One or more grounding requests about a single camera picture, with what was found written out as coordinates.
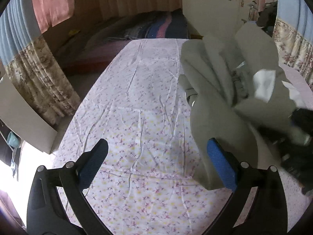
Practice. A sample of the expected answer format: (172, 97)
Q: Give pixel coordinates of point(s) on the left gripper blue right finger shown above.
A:
(268, 213)

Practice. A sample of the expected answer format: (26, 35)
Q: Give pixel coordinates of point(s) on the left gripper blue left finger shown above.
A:
(45, 212)

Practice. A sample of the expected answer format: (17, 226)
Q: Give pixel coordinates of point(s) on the grey green large jacket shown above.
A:
(238, 95)

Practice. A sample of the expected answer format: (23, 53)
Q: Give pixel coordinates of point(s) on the floral pink bed sheet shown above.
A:
(145, 185)

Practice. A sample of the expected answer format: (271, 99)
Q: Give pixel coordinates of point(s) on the floral beige blue curtain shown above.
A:
(293, 36)

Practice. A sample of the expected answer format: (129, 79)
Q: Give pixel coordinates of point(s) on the left floral curtain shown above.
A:
(31, 66)

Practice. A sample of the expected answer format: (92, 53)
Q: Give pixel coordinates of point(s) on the white wardrobe with stickers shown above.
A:
(222, 18)

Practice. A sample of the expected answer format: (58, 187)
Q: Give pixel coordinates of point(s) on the pink far bed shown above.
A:
(90, 51)

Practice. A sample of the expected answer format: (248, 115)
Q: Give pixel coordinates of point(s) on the blue pink striped quilt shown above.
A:
(153, 25)

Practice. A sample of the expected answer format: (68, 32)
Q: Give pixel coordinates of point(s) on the pink window curtain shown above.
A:
(50, 13)

